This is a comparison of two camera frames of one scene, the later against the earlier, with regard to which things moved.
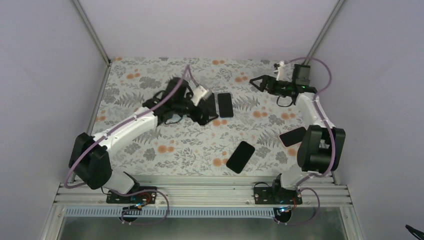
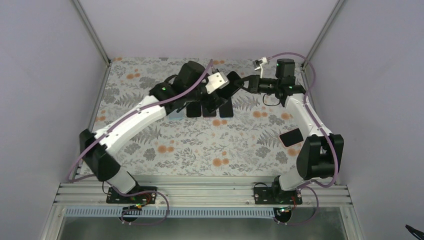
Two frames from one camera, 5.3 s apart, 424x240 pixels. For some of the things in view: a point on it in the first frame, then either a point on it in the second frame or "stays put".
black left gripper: (203, 120) to (215, 104)
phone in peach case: (292, 137) stays put
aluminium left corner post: (91, 31) stays put
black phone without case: (240, 157) to (235, 83)
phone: (225, 105) stays put
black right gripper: (269, 79) to (253, 83)
